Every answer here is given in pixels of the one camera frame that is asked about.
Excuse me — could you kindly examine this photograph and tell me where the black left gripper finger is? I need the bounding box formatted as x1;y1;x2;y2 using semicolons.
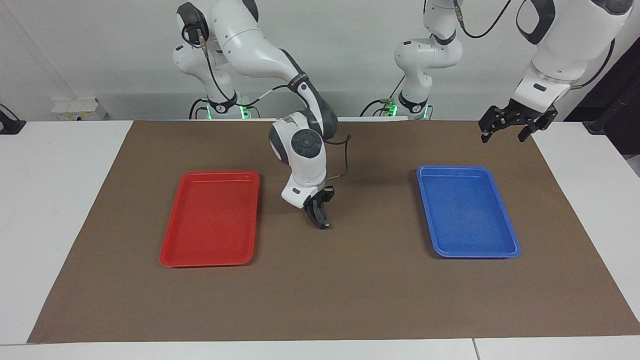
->
478;105;521;144
518;106;559;143

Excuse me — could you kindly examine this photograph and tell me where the curved brake shoe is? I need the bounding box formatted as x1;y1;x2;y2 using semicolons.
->
309;206;332;230

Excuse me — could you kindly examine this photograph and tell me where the dark side furniture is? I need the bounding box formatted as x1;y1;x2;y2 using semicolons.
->
565;37;640;156

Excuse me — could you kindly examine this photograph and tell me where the red plastic tray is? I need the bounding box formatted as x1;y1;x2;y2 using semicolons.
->
159;170;261;268

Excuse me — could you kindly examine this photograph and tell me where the brown table mat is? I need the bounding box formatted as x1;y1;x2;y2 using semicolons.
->
27;120;640;344

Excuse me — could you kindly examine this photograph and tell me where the blue plastic tray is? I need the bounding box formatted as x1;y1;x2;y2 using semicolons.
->
416;165;522;259

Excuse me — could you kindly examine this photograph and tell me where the black stand foot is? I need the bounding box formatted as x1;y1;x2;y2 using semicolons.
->
0;103;27;135

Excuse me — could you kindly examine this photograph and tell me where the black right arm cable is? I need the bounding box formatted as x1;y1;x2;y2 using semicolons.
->
182;22;352;181

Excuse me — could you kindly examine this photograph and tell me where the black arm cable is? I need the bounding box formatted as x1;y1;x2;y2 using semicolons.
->
452;0;617;91
182;22;352;181

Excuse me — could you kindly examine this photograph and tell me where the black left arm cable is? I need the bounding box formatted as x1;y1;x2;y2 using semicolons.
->
452;0;617;91

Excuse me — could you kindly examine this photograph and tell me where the black base cable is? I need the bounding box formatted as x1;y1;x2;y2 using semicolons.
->
189;98;211;120
361;98;401;118

